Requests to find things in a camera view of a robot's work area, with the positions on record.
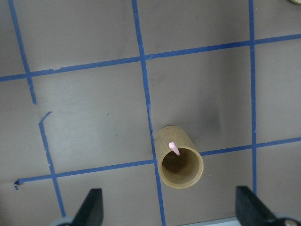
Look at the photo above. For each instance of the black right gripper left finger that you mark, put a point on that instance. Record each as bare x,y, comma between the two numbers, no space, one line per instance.
91,212

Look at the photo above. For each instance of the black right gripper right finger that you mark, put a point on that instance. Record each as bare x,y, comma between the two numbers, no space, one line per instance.
251,211

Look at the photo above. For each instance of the pink chopstick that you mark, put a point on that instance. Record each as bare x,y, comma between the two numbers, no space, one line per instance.
174,148

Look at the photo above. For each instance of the bamboo cylinder holder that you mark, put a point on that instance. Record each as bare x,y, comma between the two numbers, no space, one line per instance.
179,172

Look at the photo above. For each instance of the round wooden stand base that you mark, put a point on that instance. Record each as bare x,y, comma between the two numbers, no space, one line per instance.
296,1

